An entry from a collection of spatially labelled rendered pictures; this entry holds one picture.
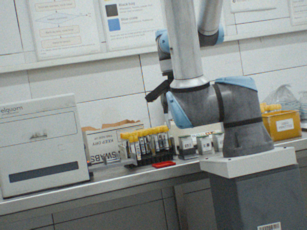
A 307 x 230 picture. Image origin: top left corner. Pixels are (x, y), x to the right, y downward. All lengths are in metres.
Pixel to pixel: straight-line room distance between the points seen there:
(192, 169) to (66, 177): 0.43
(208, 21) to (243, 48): 0.96
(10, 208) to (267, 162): 0.79
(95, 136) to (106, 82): 0.43
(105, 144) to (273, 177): 0.79
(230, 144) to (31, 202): 0.65
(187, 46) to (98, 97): 1.00
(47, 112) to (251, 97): 0.65
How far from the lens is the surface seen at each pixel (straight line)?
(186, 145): 1.82
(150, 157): 1.83
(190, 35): 1.40
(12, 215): 1.68
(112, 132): 1.99
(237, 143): 1.45
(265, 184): 1.43
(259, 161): 1.41
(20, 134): 1.66
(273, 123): 1.93
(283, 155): 1.44
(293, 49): 2.71
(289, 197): 1.48
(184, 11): 1.39
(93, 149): 1.98
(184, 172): 1.73
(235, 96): 1.45
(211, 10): 1.59
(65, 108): 1.67
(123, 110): 2.35
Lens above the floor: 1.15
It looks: 3 degrees down
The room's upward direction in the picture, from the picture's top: 9 degrees counter-clockwise
